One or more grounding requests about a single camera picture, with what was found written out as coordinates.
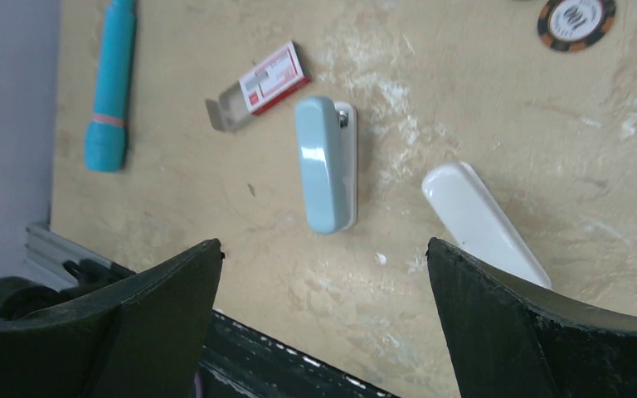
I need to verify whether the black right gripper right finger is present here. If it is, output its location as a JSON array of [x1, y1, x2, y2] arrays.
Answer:
[[426, 238, 637, 397]]

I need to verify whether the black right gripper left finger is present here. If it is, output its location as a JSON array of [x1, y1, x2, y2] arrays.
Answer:
[[0, 239, 224, 397]]

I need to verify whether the white stapler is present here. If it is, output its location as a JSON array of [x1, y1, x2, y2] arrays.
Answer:
[[421, 162, 552, 290]]

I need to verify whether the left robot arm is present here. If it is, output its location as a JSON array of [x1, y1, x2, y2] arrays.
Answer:
[[0, 259, 135, 320]]

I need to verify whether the teal flashlight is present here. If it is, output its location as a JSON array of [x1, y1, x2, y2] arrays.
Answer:
[[84, 0, 137, 172]]

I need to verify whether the red white staple box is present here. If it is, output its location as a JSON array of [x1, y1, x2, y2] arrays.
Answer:
[[205, 41, 312, 133]]

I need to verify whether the orange black poker chip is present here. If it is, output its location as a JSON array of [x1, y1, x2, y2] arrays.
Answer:
[[537, 0, 617, 52]]

